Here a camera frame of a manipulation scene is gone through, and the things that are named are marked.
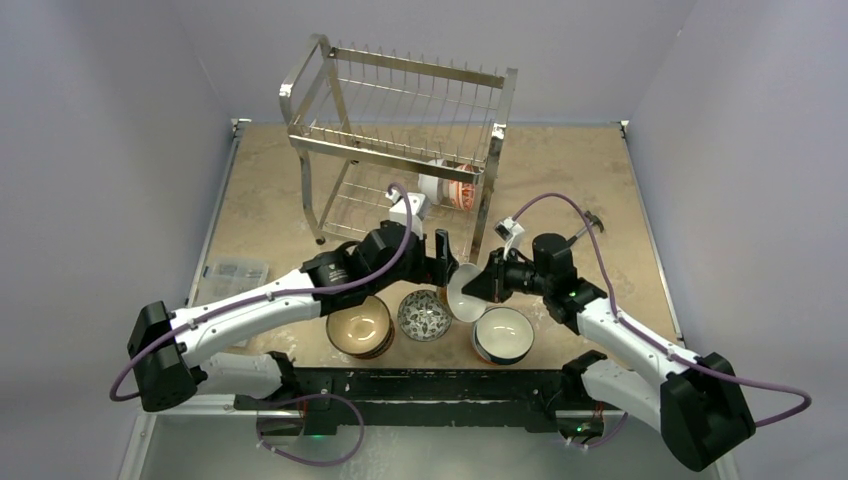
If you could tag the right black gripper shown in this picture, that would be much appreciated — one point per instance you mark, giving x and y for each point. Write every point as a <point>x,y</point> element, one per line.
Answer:
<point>500,277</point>

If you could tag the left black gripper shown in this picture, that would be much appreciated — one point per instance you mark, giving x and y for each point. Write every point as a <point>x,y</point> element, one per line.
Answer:
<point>434,271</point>

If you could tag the white cream bowl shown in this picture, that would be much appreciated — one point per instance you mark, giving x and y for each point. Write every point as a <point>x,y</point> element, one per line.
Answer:
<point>464,307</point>

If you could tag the black leaf patterned bowl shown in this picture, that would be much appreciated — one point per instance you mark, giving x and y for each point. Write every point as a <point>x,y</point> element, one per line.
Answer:
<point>423,317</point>

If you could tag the orange patterned bowl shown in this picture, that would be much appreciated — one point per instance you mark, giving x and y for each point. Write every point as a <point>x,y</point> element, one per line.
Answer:
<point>461,195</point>

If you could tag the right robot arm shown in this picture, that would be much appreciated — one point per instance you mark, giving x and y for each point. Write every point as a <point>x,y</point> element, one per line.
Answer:
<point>697,434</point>

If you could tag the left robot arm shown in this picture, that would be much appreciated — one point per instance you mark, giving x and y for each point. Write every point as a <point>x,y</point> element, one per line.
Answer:
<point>170,349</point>

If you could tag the steel two-tier dish rack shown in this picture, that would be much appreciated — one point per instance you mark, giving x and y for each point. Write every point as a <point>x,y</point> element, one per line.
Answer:
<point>359,119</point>

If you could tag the white blue-rimmed bowl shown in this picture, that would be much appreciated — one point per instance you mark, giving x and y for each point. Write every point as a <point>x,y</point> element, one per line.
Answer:
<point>502,336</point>

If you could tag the brown glazed bowl stack top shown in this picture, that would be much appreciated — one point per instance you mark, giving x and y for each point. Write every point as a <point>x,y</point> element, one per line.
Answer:
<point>363,332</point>

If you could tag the small black hammer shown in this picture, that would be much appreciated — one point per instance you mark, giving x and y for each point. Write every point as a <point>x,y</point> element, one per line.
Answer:
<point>595,223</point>

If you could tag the clear plastic screw box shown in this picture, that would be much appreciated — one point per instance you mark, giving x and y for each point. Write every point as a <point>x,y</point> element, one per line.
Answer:
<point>223,277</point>

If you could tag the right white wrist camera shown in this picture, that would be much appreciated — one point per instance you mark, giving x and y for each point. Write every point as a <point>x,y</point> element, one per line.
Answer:
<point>511,232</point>

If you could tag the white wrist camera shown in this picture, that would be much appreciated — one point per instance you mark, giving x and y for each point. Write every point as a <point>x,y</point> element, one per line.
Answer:
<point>416,206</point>
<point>511,232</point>

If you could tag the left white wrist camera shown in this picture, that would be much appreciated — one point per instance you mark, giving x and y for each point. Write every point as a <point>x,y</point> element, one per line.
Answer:
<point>416,206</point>

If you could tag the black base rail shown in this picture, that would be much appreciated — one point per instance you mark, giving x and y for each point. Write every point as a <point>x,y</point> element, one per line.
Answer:
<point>324,413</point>

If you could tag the aluminium frame rail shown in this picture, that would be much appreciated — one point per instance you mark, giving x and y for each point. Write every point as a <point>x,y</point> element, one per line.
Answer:
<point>537,389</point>

